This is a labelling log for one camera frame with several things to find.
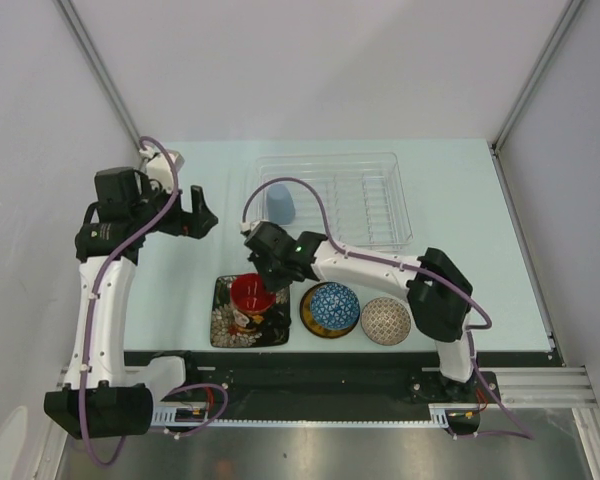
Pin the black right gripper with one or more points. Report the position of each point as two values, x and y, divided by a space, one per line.
273 284

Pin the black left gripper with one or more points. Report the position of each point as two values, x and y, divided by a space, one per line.
195 223

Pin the red black lacquer cup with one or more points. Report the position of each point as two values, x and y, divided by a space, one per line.
249 301

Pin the light blue plastic cup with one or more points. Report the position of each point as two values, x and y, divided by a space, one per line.
280 205

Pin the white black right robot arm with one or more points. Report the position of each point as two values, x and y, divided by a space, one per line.
438 296

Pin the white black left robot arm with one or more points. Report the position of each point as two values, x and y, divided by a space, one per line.
107 269

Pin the yellow round saucer plate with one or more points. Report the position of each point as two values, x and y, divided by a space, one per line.
309 323

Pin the blue triangle pattern bowl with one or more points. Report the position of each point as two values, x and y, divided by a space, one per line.
335 307

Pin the black floral square plate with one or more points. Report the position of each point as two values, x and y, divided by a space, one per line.
224 333

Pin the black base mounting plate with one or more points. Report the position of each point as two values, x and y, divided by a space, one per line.
404 376

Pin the brown lattice pattern bowl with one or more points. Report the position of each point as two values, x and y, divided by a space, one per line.
386 321

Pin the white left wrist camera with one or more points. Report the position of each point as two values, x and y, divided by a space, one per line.
156 167

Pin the white slotted cable duct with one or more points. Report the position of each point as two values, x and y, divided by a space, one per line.
164 420

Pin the left aluminium frame post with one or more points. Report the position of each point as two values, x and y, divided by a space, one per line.
95 62

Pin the aluminium frame post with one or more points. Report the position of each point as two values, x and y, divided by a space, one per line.
544 60
95 62

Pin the right aluminium frame post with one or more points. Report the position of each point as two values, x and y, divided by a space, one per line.
544 60

